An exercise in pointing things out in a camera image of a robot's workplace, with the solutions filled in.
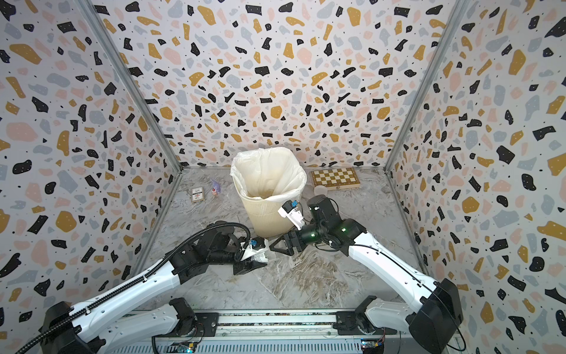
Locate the wooden folding chess board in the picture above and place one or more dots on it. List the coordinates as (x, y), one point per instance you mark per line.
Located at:
(336, 179)

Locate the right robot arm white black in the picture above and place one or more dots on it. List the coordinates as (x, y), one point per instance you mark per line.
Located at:
(431, 310)

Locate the cream ribbed trash bin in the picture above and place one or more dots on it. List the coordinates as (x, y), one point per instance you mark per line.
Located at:
(263, 210)

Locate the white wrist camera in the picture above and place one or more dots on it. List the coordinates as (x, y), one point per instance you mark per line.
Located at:
(255, 249)
(290, 211)

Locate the white plastic bin liner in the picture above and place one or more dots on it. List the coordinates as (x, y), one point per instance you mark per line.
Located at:
(273, 175)

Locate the aluminium corner post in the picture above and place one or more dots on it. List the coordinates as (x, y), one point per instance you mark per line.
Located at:
(92, 19)
(455, 17)

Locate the aluminium corner post right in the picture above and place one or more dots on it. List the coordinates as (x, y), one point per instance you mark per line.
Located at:
(455, 17)

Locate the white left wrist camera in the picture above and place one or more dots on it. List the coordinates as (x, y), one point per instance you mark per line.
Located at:
(255, 249)

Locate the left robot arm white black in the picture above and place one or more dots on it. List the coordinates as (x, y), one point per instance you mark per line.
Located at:
(100, 324)

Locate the small playing card box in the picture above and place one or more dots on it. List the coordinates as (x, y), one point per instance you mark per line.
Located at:
(197, 194)

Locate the small purple pink bottle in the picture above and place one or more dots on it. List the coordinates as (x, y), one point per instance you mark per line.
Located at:
(216, 188)

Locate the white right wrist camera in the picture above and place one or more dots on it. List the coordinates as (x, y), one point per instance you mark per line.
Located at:
(290, 211)

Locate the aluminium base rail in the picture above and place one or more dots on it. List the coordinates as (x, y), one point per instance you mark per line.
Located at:
(269, 331)

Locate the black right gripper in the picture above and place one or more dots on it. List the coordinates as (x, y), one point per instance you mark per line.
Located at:
(290, 251)

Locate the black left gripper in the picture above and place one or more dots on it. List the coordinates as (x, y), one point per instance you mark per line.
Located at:
(245, 267)

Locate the aluminium corner post left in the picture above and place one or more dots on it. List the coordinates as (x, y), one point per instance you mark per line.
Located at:
(92, 19)

